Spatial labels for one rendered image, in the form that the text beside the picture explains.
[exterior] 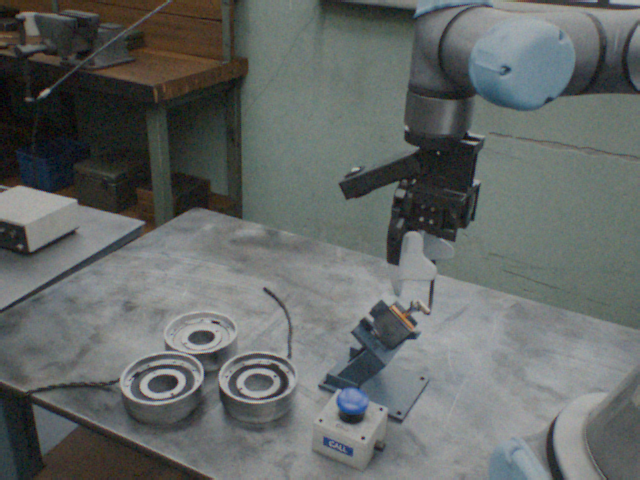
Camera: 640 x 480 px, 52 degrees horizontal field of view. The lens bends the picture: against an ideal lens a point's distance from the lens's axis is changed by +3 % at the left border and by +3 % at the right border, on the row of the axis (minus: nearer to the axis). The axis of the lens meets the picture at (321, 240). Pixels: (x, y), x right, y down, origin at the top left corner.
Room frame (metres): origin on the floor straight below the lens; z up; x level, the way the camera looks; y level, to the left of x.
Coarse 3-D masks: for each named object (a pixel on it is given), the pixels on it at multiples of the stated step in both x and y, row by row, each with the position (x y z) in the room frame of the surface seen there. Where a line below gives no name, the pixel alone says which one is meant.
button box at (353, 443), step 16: (320, 416) 0.60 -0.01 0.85; (336, 416) 0.60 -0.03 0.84; (352, 416) 0.60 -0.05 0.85; (368, 416) 0.61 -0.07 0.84; (384, 416) 0.61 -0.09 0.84; (320, 432) 0.59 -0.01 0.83; (336, 432) 0.58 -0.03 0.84; (352, 432) 0.58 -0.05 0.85; (368, 432) 0.58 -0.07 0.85; (384, 432) 0.62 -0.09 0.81; (320, 448) 0.59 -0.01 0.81; (336, 448) 0.58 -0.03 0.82; (352, 448) 0.57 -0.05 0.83; (368, 448) 0.57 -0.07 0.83; (384, 448) 0.59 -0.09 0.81; (352, 464) 0.57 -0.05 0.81
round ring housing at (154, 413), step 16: (176, 352) 0.72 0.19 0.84; (128, 368) 0.68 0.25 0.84; (144, 368) 0.70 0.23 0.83; (192, 368) 0.70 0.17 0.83; (128, 384) 0.66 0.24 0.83; (144, 384) 0.66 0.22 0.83; (160, 384) 0.69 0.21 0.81; (176, 384) 0.68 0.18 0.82; (128, 400) 0.63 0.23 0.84; (176, 400) 0.62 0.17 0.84; (192, 400) 0.64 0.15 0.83; (144, 416) 0.62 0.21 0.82; (160, 416) 0.62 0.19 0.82; (176, 416) 0.62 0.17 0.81
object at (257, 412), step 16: (256, 352) 0.73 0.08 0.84; (224, 368) 0.69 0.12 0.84; (288, 368) 0.71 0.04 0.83; (224, 384) 0.67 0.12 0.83; (240, 384) 0.67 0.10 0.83; (256, 384) 0.70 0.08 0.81; (272, 384) 0.69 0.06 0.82; (224, 400) 0.64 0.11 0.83; (240, 400) 0.63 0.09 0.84; (272, 400) 0.63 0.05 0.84; (288, 400) 0.65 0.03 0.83; (240, 416) 0.63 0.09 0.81; (256, 416) 0.63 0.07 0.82; (272, 416) 0.64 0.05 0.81
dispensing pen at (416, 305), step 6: (396, 300) 0.72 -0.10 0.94; (414, 300) 0.70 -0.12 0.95; (420, 300) 0.70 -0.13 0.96; (390, 306) 0.71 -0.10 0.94; (396, 306) 0.71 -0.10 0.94; (402, 306) 0.72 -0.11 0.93; (414, 306) 0.69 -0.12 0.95; (420, 306) 0.69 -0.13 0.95; (426, 306) 0.69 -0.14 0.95; (402, 312) 0.71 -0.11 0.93; (408, 312) 0.70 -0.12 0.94; (426, 312) 0.69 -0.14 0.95; (408, 318) 0.71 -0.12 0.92; (414, 324) 0.70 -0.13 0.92
